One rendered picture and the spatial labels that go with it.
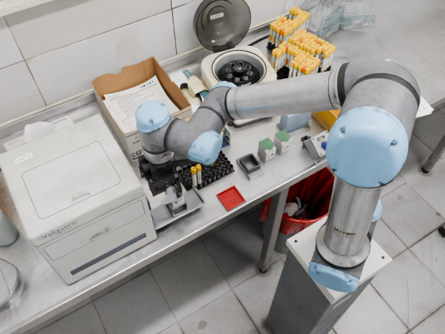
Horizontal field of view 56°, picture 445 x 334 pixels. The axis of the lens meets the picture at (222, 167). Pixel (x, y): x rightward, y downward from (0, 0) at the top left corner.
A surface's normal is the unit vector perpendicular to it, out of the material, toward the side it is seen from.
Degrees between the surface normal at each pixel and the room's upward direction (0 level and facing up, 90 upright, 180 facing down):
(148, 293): 0
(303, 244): 5
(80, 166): 0
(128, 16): 90
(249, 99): 52
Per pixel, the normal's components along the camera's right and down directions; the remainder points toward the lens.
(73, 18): 0.52, 0.70
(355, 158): -0.44, 0.61
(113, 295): 0.00, -0.58
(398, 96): 0.30, -0.47
